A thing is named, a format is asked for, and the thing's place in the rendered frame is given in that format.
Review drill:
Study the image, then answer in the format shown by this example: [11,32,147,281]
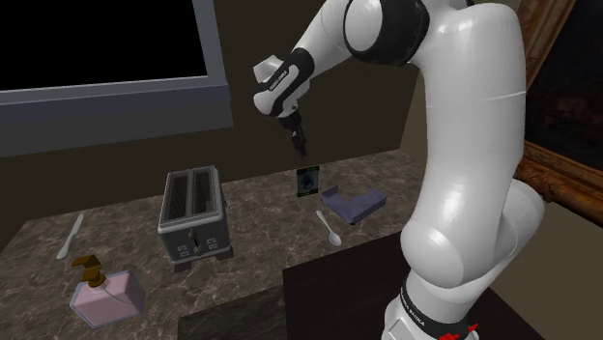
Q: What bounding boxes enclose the purple open flat box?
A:
[320,184,388,226]

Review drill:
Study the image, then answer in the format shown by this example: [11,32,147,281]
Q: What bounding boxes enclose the white plastic spoon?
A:
[315,210,343,247]

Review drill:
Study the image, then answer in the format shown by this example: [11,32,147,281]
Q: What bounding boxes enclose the wooden framed wall picture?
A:
[513,0,603,214]

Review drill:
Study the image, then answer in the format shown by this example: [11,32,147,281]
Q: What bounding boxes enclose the dark robot stand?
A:
[281,231,547,340]

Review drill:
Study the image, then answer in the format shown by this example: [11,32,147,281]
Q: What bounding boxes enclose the grey framed window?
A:
[0,0,235,158]

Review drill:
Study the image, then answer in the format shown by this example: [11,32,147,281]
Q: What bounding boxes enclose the dark green small packet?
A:
[296,164,321,199]

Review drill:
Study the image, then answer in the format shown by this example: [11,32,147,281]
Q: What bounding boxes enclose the pink soap dispenser bottle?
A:
[69,255,147,329]

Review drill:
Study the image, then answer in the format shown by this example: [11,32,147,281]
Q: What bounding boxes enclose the grey two-slot toaster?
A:
[157,164,235,273]

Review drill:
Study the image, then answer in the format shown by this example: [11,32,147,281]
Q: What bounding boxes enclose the white plastic knife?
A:
[56,212,85,261]

